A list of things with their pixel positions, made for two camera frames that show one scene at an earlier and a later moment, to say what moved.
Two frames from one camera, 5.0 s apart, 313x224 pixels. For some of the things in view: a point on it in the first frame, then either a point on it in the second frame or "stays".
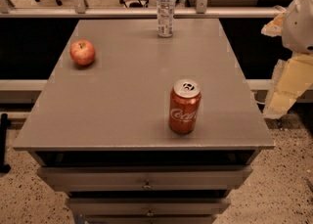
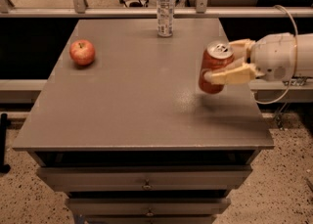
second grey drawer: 150,206 stays
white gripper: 298,27 to 274,57
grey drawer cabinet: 101,132 stays
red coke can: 184,100 to 217,55
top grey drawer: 149,177 stays
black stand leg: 4,124 stays
